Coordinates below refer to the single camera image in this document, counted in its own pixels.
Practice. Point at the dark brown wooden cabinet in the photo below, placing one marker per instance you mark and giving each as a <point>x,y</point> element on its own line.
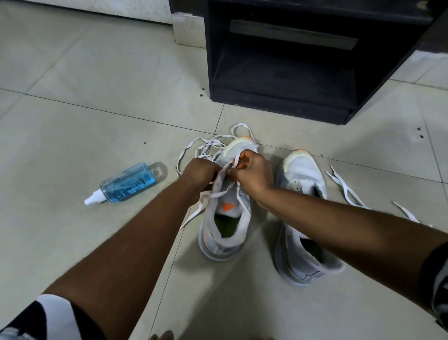
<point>434,38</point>

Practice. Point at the black open shelf box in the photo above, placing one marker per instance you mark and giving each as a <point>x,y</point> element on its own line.
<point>287,84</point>

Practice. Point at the person's left hand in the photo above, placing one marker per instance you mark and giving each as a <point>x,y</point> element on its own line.
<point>199,178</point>

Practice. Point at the grey sneaker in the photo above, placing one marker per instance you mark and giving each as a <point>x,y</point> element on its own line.
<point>220,250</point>
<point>301,168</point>

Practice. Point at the blue transparent bottle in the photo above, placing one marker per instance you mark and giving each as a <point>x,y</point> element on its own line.
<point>127,184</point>

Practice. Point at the zebra striped garment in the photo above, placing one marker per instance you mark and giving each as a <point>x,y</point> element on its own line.
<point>56,318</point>

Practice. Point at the person's right forearm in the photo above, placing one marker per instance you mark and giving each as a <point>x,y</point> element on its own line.
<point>357,241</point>

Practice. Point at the person's right hand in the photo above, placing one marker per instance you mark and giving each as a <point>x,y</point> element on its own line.
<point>255,175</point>

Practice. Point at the person's left forearm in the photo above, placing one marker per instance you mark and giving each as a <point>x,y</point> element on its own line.
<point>122,262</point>

